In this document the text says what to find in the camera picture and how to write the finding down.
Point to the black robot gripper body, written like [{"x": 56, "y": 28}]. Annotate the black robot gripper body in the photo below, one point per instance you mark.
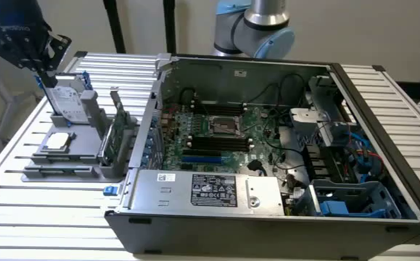
[{"x": 12, "y": 19}]

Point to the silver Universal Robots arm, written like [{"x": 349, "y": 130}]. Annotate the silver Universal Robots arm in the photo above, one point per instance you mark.
[{"x": 264, "y": 16}]

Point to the black RAM slot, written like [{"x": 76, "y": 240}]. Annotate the black RAM slot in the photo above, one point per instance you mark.
[
  {"x": 219, "y": 148},
  {"x": 219, "y": 141},
  {"x": 220, "y": 110},
  {"x": 219, "y": 145},
  {"x": 219, "y": 138},
  {"x": 220, "y": 107},
  {"x": 219, "y": 104}
]

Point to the short black expansion slot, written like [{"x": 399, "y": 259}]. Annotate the short black expansion slot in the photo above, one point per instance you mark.
[{"x": 188, "y": 167}]

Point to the blue expansion slot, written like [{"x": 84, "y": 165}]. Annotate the blue expansion slot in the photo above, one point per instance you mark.
[{"x": 201, "y": 159}]

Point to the silver hard drive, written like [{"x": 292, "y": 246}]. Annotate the silver hard drive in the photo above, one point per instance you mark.
[{"x": 85, "y": 81}]

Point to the black stand pole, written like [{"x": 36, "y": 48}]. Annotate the black stand pole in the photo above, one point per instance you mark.
[
  {"x": 115, "y": 24},
  {"x": 169, "y": 24}
]

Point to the silver hard disk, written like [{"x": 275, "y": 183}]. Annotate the silver hard disk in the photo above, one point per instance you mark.
[{"x": 68, "y": 104}]

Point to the grey parts rack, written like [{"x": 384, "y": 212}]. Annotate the grey parts rack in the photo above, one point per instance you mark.
[{"x": 93, "y": 114}]

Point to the silver CPU chip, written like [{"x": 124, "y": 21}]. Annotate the silver CPU chip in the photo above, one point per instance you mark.
[{"x": 57, "y": 141}]

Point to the green graphics card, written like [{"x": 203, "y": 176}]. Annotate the green graphics card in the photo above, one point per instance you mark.
[{"x": 116, "y": 130}]

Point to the blue case latch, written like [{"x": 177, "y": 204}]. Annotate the blue case latch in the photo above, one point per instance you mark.
[{"x": 109, "y": 190}]

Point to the metal CPU socket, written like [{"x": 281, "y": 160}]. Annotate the metal CPU socket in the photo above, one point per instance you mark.
[{"x": 225, "y": 125}]

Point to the grey power supply unit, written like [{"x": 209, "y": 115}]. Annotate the grey power supply unit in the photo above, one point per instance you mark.
[{"x": 180, "y": 195}]

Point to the green motherboard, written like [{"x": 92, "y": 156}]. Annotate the green motherboard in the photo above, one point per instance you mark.
[{"x": 264, "y": 141}]

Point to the grey metal drive cage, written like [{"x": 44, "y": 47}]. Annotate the grey metal drive cage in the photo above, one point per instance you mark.
[{"x": 324, "y": 92}]

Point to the open black PC case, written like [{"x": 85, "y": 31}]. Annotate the open black PC case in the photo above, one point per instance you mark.
[{"x": 253, "y": 233}]

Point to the black box beside table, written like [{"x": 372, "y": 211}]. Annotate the black box beside table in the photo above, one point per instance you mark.
[{"x": 415, "y": 90}]

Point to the blue grey disk bay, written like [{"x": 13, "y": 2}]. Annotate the blue grey disk bay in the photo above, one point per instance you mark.
[{"x": 361, "y": 202}]

